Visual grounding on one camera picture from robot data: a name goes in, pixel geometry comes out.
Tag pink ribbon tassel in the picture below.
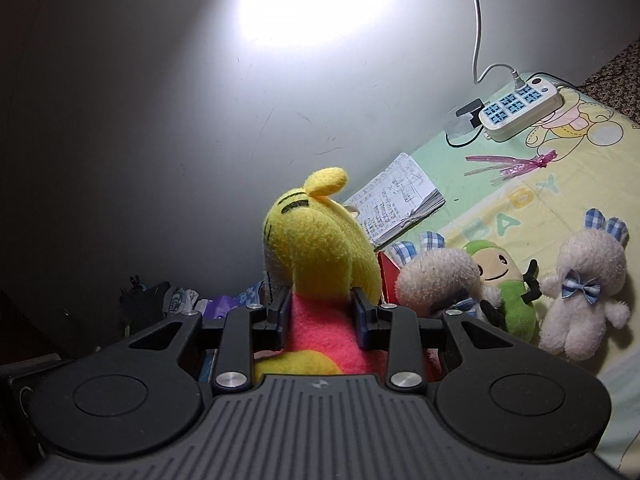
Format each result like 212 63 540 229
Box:
464 150 558 185

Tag white power cable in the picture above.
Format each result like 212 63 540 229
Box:
463 0 525 87

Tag white bunny plush checkered ears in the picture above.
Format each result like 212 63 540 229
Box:
387 231 506 326

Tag black charger adapter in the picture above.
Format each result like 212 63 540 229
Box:
442 99 485 148

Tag green bean plush toy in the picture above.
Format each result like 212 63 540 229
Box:
463 240 541 342

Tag handwritten paper notebook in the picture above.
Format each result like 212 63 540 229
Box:
344 153 446 248

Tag red cardboard box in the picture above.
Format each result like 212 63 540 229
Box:
376 252 400 304

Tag yellow tiger plush red shirt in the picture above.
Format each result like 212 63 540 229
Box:
255 167 386 378

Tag white bunny plush blue bow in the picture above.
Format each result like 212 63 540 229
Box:
539 208 630 361

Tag white blue power strip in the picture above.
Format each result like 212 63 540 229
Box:
478 75 563 142

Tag pile of clothes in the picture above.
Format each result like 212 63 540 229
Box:
118 275 200 335

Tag patterned brown cloth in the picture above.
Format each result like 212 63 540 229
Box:
582 40 640 124

